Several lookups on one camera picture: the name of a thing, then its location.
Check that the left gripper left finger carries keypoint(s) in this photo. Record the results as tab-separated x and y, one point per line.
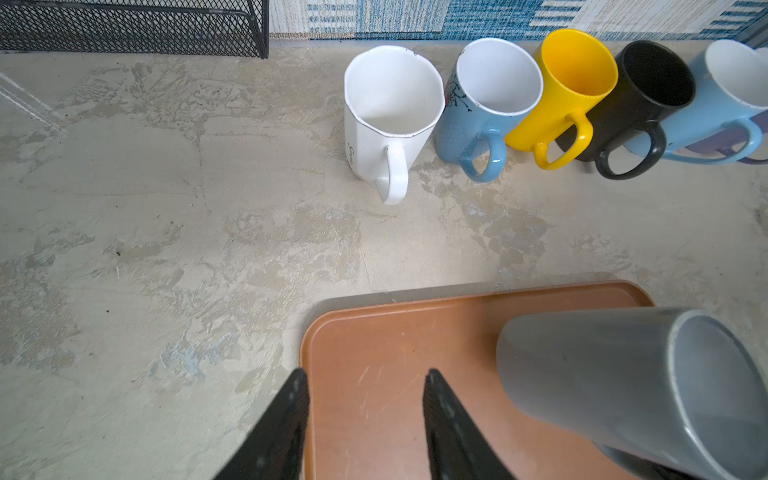
273	449

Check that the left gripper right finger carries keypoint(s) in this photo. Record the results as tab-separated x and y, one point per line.
456	447

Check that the grey mug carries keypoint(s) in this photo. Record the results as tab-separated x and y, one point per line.
672	386

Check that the white mug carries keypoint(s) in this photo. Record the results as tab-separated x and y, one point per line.
393	100

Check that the teal blue mug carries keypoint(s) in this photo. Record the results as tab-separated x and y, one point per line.
493	86

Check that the yellow mug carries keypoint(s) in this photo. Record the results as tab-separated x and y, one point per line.
564	96

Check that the black mug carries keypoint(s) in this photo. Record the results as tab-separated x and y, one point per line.
630	110

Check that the light blue mug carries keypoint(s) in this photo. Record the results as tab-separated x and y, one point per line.
731	88

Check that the brown rectangular tray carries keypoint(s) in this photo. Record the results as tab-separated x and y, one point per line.
367	366

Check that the black wire shelf rack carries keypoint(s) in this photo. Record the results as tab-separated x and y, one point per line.
177	27

